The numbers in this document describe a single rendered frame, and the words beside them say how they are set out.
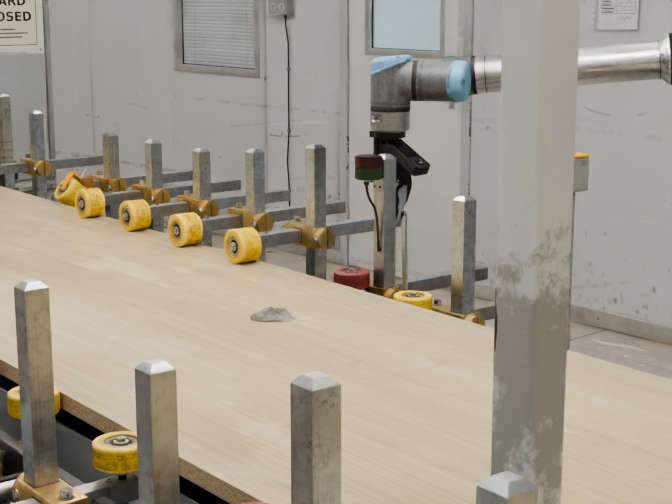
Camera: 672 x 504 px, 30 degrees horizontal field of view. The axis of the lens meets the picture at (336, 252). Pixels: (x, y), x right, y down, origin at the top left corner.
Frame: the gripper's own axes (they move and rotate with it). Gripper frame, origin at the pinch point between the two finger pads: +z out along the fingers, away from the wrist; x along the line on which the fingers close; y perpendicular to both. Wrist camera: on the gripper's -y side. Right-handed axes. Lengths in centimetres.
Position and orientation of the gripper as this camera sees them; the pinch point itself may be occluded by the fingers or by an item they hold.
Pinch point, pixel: (395, 219)
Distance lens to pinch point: 286.9
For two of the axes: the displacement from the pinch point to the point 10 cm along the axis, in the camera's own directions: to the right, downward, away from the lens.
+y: -6.2, -1.6, 7.7
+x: -7.8, 1.3, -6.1
